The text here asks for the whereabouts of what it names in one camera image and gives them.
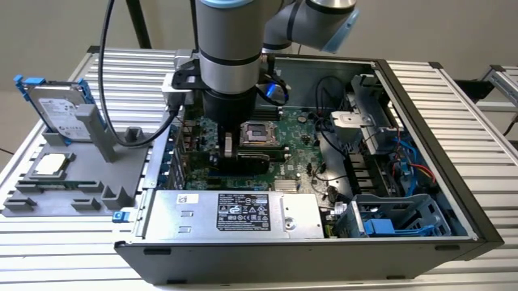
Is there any black stand pole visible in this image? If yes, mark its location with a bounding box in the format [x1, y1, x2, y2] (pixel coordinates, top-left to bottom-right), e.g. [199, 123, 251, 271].
[124, 0, 154, 49]

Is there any silver metal drive cage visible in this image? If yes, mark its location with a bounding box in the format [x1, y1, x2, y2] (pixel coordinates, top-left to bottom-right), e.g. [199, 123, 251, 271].
[330, 74, 406, 156]

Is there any red and yellow wire bundle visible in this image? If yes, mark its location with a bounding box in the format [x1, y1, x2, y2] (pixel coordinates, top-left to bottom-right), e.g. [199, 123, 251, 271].
[411, 162, 437, 183]

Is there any blue plastic bay clip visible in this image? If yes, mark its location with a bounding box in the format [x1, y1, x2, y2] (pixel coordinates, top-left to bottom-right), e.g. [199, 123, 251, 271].
[363, 219, 397, 238]

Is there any CPU socket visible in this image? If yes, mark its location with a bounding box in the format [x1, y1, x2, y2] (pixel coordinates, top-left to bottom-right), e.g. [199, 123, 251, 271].
[238, 120, 281, 143]

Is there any aluminium side table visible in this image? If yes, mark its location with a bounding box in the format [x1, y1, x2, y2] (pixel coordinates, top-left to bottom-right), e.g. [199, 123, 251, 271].
[473, 64, 518, 113]

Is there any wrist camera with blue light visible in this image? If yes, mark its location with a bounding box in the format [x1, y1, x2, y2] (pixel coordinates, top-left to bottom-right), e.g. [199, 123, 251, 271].
[257, 81, 291, 105]

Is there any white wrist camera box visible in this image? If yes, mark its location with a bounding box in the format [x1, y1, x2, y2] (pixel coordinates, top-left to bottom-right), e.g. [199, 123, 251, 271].
[162, 72, 195, 106]

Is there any hard disk in blue carrier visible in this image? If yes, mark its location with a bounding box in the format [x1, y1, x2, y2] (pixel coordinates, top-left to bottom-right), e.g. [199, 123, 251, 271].
[14, 75, 98, 145]

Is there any silver power supply unit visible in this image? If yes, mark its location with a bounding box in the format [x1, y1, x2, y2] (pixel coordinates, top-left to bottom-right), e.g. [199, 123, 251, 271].
[143, 190, 327, 240]

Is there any grey parts rack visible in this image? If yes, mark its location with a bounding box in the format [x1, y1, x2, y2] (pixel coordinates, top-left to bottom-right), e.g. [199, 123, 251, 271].
[0, 104, 154, 219]

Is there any silver CPU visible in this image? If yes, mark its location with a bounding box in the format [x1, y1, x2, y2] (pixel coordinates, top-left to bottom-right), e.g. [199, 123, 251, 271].
[31, 153, 71, 176]

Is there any grey-blue plastic disk bay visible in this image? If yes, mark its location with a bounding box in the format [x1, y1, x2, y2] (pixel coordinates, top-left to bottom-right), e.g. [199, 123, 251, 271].
[335, 193, 454, 239]

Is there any green motherboard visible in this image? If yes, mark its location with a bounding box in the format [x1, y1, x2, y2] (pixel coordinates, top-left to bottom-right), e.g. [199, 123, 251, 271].
[182, 105, 345, 213]

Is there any thick black camera cable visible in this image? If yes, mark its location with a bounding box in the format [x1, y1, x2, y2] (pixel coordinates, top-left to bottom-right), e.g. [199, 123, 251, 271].
[100, 0, 182, 150]

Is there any green RAM stick on rack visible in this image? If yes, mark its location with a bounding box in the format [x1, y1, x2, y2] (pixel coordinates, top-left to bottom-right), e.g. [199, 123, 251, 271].
[36, 181, 100, 189]

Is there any open grey PC case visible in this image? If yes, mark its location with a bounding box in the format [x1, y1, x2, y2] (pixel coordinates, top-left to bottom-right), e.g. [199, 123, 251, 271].
[114, 49, 506, 286]

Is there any silver chipset heat sink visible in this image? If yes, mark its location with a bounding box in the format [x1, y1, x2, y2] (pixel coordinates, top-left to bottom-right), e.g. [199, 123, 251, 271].
[274, 179, 301, 193]

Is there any blue data wire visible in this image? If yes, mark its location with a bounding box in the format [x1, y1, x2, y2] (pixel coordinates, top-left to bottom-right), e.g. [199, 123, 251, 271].
[391, 136, 422, 196]

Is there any black power cable loop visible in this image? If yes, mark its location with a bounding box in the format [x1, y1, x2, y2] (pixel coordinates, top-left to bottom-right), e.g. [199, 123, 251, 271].
[314, 75, 350, 134]

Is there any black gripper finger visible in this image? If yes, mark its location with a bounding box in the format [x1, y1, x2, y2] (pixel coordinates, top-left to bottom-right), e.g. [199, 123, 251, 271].
[217, 124, 241, 173]

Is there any green graphics card black shroud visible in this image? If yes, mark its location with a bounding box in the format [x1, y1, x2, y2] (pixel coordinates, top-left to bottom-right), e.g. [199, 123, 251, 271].
[178, 150, 273, 179]

